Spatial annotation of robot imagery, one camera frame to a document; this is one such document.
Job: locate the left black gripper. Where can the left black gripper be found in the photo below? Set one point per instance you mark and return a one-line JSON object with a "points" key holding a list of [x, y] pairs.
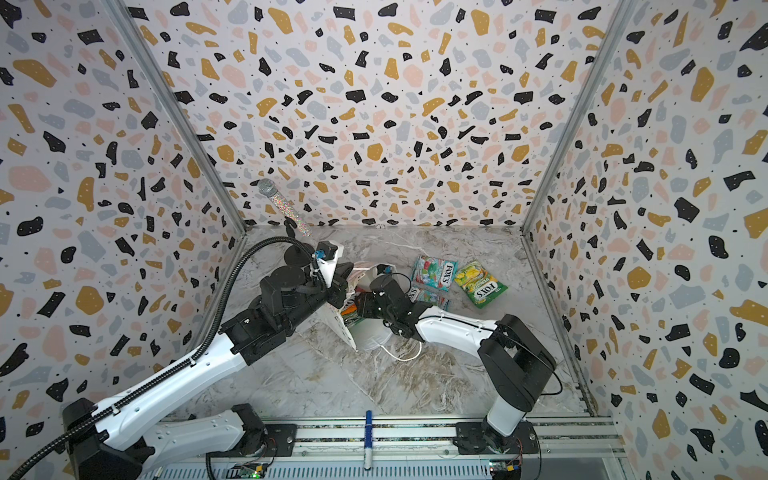
{"points": [[339, 281]]}

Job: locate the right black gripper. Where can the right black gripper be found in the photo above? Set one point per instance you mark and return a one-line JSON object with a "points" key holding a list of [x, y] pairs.
{"points": [[366, 303]]}

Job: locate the white paper gift bag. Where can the white paper gift bag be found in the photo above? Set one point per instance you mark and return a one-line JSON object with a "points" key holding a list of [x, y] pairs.
{"points": [[359, 333]]}

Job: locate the teal fruit Fox's candy bag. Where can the teal fruit Fox's candy bag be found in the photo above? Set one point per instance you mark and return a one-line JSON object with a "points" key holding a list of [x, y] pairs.
{"points": [[433, 272]]}

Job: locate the yellow green Fox's candy bag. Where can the yellow green Fox's candy bag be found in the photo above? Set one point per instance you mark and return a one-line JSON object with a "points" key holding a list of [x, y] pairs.
{"points": [[480, 286]]}

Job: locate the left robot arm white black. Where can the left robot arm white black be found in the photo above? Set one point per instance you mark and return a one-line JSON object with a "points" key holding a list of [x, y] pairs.
{"points": [[124, 437]]}

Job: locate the glitter microphone on stand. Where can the glitter microphone on stand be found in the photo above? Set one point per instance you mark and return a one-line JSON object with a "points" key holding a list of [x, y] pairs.
{"points": [[293, 223]]}

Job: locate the blue marker pen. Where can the blue marker pen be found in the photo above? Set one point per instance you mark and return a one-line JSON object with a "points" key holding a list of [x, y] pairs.
{"points": [[368, 441]]}

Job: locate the green circuit board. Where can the green circuit board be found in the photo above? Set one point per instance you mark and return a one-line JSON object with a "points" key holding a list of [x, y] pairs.
{"points": [[251, 470]]}

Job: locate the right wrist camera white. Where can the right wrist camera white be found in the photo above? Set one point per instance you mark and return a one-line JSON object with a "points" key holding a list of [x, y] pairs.
{"points": [[382, 269]]}

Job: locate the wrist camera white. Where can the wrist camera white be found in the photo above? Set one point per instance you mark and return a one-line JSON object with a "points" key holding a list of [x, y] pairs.
{"points": [[327, 256], [382, 269]]}

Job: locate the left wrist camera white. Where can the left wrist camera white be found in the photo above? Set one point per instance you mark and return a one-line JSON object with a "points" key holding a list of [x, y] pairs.
{"points": [[327, 256]]}

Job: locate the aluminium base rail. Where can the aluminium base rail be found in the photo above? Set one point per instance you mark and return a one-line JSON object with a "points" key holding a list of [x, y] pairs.
{"points": [[412, 447]]}

